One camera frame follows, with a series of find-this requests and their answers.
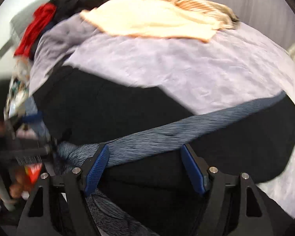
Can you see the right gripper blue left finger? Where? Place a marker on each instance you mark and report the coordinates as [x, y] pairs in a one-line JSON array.
[[80, 183]]

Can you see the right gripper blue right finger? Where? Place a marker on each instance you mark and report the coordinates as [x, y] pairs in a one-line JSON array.
[[206, 181]]

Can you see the black pants grey waistband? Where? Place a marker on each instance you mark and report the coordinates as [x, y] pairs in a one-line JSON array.
[[145, 189]]

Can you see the left hand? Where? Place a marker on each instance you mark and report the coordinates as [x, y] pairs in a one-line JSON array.
[[21, 184]]

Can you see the colourful patterned bag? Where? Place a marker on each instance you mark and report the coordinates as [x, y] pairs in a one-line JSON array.
[[18, 91]]

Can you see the lavender fleece bed blanket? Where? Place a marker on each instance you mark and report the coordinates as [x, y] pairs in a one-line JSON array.
[[236, 67]]

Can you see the red garment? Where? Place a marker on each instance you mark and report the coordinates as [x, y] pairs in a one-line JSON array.
[[42, 16]]

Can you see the black clothes pile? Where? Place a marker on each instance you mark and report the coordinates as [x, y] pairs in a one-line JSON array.
[[67, 8]]

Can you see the peach cloth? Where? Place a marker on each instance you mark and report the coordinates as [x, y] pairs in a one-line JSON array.
[[151, 18]]

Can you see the tan striped garment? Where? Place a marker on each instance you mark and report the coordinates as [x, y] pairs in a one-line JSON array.
[[219, 12]]

